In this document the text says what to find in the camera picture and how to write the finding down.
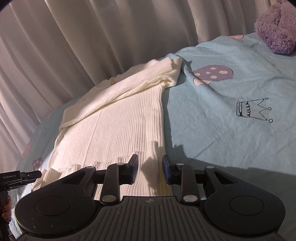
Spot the cream ribbed knit sweater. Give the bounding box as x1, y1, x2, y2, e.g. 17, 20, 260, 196
33, 57, 182, 196

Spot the person's hand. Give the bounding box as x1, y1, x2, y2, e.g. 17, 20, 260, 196
1, 195, 12, 223

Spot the beige pleated curtain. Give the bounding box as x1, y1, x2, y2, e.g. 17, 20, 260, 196
1, 1, 271, 172

